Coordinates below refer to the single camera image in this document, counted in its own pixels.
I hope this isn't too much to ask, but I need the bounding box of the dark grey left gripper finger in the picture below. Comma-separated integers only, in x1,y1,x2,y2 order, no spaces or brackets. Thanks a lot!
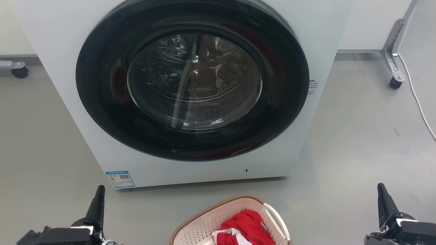
85,185,105,226

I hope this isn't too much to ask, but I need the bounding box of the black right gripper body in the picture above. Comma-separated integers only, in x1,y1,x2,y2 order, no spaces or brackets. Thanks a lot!
364,212,436,245

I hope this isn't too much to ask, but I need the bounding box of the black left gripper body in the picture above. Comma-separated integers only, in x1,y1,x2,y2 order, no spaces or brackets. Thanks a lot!
43,218,103,245

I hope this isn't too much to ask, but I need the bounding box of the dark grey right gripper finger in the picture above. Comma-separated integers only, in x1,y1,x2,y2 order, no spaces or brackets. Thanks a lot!
377,183,399,228

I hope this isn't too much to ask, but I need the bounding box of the beige plastic laundry basket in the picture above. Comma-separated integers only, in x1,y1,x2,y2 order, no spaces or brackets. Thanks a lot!
169,194,293,245

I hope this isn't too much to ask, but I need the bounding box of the blue energy label sticker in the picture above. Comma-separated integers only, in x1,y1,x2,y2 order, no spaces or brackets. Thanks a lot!
105,170,136,189

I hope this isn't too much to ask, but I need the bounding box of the red and white garment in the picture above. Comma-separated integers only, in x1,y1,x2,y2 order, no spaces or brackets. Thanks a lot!
212,209,276,245

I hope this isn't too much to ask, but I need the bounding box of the black round washer door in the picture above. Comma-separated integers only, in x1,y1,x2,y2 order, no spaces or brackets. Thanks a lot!
76,0,310,162

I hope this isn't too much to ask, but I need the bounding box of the white washing machine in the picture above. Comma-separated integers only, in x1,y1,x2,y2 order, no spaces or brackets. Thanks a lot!
12,0,354,190

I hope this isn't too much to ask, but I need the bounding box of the short silver metal foot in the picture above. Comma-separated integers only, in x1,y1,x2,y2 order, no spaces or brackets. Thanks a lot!
0,61,27,71

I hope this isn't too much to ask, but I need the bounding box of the white panel board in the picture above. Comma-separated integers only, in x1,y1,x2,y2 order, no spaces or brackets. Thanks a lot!
337,0,414,53

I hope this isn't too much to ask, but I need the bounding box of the white floor cable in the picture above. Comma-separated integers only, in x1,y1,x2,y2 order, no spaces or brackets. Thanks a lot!
398,53,436,142

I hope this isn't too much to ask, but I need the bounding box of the silver metal frame leg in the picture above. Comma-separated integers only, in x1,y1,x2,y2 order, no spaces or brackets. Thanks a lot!
380,0,419,83

